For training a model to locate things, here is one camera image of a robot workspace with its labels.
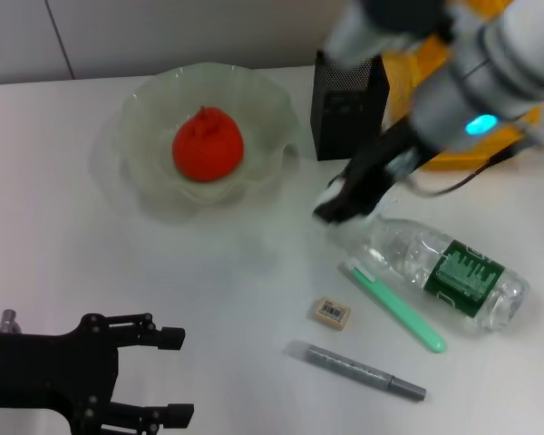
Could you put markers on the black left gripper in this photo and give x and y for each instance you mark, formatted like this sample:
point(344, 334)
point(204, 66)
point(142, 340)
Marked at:
point(41, 371)

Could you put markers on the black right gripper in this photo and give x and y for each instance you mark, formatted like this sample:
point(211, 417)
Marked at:
point(385, 163)

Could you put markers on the clear water bottle green label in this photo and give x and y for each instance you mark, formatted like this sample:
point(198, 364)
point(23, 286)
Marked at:
point(462, 276)

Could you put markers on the orange fruit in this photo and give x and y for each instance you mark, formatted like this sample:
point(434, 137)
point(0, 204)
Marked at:
point(206, 145)

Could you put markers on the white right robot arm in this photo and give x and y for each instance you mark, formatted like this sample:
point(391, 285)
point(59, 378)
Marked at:
point(494, 72)

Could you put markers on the black mesh pen holder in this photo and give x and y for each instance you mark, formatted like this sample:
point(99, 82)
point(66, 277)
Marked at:
point(344, 118)

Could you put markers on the beige eraser with barcode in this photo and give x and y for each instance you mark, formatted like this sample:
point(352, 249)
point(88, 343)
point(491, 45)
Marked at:
point(330, 313)

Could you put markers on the mint green pen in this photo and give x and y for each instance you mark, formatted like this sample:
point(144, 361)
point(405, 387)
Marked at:
point(394, 306)

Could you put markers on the grey marker pen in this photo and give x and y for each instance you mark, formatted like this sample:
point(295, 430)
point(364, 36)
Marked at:
point(353, 367)

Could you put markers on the pale green glass fruit plate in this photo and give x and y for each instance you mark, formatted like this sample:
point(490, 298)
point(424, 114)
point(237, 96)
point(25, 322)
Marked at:
point(145, 136)

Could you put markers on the yellow plastic bin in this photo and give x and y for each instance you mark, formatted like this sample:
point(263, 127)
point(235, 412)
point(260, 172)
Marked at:
point(453, 156)

